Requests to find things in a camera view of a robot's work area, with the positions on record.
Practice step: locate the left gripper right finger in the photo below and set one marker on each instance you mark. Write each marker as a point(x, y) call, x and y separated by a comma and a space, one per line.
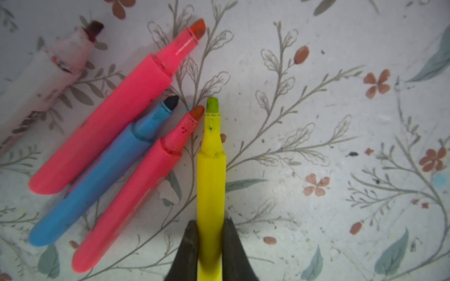
point(235, 263)

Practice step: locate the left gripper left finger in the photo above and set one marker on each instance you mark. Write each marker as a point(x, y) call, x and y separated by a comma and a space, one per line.
point(185, 264)

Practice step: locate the pink highlighter pen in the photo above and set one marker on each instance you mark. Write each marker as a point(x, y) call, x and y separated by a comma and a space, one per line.
point(138, 90)
point(153, 169)

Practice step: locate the yellow highlighter pen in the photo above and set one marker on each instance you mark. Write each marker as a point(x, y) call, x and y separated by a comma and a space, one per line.
point(211, 190)

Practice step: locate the blue highlighter pen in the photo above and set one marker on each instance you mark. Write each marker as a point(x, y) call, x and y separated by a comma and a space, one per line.
point(120, 155)

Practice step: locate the white marker pen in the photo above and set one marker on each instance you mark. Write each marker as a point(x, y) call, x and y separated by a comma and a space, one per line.
point(52, 70)

